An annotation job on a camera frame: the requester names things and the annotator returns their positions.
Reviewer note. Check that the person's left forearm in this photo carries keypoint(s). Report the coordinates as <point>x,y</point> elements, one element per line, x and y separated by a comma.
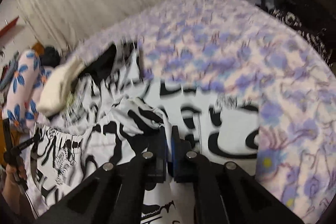
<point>10,197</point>

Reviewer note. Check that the person's left hand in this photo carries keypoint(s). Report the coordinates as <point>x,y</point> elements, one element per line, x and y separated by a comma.
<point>11,174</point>

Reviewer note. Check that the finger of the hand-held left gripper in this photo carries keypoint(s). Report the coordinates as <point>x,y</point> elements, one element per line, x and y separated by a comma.
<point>26,144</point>

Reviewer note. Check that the white black lettered jacket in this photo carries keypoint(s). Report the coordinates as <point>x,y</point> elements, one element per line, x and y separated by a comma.
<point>155,92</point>

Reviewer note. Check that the grey folded clothes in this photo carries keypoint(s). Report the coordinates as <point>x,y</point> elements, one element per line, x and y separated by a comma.
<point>8,77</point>

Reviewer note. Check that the dark clothes pile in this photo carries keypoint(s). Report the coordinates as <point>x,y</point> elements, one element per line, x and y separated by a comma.
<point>51,56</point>

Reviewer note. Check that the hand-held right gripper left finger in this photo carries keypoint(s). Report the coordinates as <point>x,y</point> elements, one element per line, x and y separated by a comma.
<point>160,161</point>

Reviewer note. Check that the black white printed cloth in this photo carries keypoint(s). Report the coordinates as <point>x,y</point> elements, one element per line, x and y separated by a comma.
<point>302,24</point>

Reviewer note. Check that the cream garment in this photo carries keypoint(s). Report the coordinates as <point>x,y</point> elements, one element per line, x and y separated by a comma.
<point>60,87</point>

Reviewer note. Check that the red wall shelf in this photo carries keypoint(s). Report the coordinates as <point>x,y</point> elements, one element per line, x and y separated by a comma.
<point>9,27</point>

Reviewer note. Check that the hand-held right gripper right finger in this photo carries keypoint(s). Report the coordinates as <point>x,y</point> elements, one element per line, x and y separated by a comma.
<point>181,161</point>

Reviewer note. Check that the purple floral bed blanket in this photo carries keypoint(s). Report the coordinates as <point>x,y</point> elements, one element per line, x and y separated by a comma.
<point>262,69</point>

